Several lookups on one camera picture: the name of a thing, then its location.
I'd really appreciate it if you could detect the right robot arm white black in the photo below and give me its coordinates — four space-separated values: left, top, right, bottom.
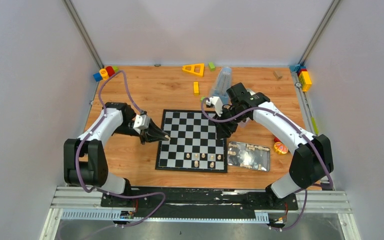
202 82 334 209

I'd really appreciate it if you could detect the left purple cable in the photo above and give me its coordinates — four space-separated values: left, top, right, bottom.
74 69 167 229

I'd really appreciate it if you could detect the folding chess board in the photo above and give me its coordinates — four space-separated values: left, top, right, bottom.
155 109 228 173

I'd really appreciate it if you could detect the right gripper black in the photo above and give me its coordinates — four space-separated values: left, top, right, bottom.
211 107 247 140

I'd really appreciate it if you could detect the stacked coloured bricks right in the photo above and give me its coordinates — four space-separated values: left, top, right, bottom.
289 64 312 92

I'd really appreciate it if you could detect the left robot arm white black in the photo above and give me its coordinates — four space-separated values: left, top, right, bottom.
63 102 170 207

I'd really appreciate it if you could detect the coloured blocks left corner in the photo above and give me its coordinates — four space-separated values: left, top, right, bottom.
92 65 119 82

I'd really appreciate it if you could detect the aluminium frame rail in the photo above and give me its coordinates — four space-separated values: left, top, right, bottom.
43 186 361 240

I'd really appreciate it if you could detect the tin lid with light pieces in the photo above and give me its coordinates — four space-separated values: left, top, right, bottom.
227 141 271 172

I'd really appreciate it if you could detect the yellow triangle block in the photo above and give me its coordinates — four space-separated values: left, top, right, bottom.
181 63 205 77

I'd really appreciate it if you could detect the green cube back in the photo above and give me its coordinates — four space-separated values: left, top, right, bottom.
208 62 216 72

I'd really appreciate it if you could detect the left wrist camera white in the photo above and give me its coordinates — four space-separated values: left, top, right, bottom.
133 114 151 133

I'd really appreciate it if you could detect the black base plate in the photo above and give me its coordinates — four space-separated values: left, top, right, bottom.
100 186 298 219

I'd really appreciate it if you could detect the brown wooden block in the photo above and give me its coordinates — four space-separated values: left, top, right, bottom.
273 70 283 80

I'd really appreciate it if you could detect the toy car red blue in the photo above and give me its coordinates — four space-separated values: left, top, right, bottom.
273 137 289 155

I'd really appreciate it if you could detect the bubble-wrapped blue metronome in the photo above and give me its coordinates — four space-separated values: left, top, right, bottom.
208 66 232 105

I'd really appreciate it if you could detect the yellow curved block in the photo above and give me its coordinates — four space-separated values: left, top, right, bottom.
193 81 200 96

